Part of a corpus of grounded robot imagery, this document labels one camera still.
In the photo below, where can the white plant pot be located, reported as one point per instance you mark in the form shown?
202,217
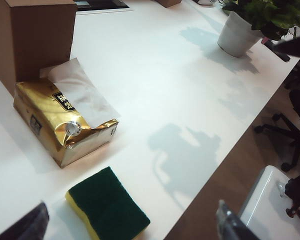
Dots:
237,35

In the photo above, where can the tall brown cardboard box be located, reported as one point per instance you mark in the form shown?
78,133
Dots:
37,35

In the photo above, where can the small brown cardboard box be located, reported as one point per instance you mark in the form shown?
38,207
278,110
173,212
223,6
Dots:
168,2

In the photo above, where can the green leafy plant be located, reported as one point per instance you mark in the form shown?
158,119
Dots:
270,15

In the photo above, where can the yellow sponge with green pad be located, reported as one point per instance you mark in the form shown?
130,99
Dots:
107,205

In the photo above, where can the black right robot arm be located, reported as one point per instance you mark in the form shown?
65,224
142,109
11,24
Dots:
295,46

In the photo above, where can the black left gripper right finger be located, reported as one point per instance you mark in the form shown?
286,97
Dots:
232,225

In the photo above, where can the white robot base cart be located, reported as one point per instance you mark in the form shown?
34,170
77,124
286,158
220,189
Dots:
265,205

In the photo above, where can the black office chair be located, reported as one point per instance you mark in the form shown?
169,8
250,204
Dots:
295,117

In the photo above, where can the gold tissue pack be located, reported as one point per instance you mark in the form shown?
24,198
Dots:
55,120

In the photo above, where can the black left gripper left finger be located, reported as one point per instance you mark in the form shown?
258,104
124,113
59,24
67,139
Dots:
27,225

